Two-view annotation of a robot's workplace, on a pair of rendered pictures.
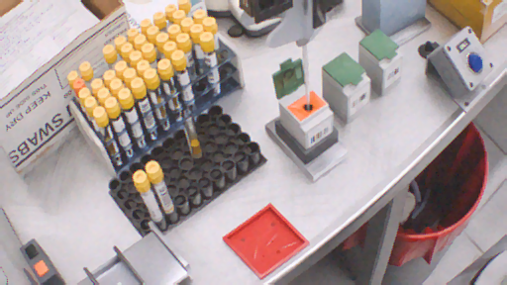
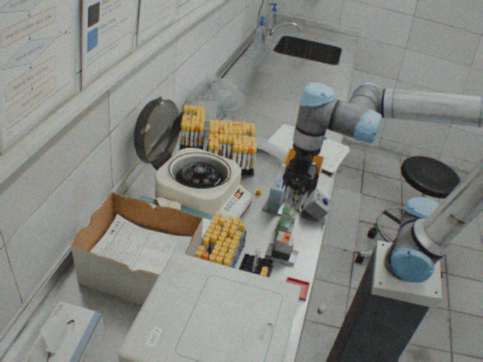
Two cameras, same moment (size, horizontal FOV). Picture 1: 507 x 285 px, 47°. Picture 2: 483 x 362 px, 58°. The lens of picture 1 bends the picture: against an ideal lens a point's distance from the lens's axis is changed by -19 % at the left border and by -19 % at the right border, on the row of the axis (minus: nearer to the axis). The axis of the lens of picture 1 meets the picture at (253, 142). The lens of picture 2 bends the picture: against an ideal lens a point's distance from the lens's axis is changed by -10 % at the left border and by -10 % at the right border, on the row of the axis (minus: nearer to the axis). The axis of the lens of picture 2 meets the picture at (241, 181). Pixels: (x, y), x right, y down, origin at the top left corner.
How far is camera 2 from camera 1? 0.86 m
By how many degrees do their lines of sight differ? 38
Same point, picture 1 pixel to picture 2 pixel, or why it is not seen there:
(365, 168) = (305, 255)
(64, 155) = not seen: hidden behind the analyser
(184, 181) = not seen: hidden behind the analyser
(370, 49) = (287, 213)
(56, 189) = not seen: hidden behind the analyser
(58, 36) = (152, 246)
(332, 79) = (283, 227)
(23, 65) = (144, 263)
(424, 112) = (310, 230)
